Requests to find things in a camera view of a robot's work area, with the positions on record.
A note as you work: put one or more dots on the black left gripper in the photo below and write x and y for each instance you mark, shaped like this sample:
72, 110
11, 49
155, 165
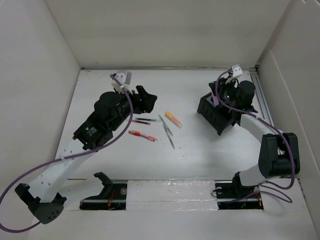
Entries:
143, 101

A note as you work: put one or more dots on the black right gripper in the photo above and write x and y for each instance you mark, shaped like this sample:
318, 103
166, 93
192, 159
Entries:
219, 85

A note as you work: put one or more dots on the purple pink highlighter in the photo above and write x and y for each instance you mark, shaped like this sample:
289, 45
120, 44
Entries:
215, 100

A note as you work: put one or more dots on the orange highlighter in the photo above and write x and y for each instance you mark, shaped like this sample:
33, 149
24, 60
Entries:
173, 119

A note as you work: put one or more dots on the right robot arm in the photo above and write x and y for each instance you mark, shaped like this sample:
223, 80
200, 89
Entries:
253, 176

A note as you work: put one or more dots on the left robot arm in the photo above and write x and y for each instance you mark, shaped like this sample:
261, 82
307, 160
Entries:
42, 195

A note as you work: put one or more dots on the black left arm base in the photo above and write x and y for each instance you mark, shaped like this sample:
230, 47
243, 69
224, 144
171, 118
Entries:
112, 197

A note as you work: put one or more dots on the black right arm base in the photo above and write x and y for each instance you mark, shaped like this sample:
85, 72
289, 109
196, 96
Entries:
229, 196

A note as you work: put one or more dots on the black desk organizer box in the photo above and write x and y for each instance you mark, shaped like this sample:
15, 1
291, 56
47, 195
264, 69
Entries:
219, 117

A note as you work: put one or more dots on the blue ink refill pen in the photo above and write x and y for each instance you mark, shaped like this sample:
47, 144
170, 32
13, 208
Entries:
154, 120

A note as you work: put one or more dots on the pink ink refill pen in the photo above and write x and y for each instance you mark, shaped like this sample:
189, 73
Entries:
141, 122

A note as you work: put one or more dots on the red gel pen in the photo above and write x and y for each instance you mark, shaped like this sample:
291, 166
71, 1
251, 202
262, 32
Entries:
142, 135

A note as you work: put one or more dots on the aluminium side rail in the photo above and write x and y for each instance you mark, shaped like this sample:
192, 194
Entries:
267, 105

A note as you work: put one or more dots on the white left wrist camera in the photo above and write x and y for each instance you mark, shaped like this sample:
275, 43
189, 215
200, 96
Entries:
121, 80

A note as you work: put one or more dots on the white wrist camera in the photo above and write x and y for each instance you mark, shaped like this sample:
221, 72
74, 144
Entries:
236, 71
121, 80

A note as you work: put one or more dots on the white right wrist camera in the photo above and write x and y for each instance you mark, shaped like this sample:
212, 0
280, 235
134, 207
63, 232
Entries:
236, 71

